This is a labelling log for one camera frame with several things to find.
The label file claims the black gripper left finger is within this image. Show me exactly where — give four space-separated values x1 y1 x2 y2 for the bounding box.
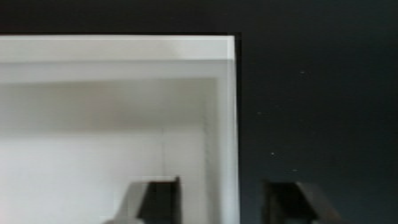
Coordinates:
103 177 181 224

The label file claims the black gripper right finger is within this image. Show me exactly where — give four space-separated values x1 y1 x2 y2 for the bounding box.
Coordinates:
263 181 345 224

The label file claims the white drawer cabinet box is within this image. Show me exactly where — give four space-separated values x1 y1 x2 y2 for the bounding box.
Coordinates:
0 35 240 224

